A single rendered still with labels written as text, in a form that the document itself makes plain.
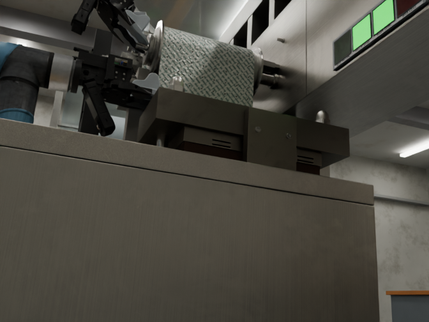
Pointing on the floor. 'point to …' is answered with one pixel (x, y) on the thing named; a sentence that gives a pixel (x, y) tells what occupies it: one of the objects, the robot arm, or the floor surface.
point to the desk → (409, 305)
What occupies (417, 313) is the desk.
